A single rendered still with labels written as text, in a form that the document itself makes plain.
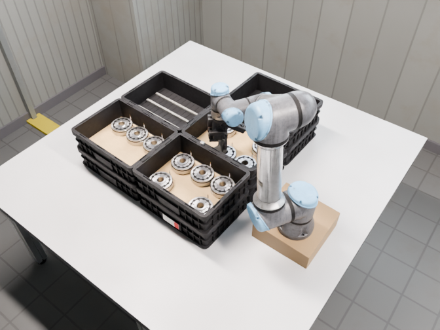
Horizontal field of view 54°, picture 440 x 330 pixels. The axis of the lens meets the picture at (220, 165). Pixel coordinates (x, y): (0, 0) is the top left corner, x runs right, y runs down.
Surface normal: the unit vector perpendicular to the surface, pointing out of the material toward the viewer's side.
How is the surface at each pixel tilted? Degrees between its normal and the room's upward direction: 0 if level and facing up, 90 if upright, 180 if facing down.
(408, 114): 90
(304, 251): 4
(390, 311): 0
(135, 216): 0
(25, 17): 90
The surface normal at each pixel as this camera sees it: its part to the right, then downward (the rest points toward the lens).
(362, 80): -0.60, 0.58
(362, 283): 0.00, -0.69
